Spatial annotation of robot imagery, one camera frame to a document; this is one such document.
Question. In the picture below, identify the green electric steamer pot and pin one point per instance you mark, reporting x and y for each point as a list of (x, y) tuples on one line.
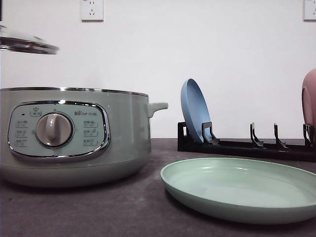
[(62, 137)]

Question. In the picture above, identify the blue plate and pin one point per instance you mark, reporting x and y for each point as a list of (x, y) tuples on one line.
[(194, 107)]

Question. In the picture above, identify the glass steamer lid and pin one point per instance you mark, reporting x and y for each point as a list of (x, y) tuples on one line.
[(15, 41)]

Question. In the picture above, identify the pink plate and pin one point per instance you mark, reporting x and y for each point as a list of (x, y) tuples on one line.
[(309, 98)]

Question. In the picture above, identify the black plate rack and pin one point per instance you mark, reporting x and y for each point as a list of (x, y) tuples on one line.
[(255, 147)]

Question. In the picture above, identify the white wall socket right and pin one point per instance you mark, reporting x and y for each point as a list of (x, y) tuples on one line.
[(309, 11)]

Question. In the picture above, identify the green plate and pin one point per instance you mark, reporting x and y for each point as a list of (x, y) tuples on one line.
[(242, 190)]

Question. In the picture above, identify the white wall socket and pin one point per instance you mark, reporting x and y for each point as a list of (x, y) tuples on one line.
[(91, 11), (309, 11)]

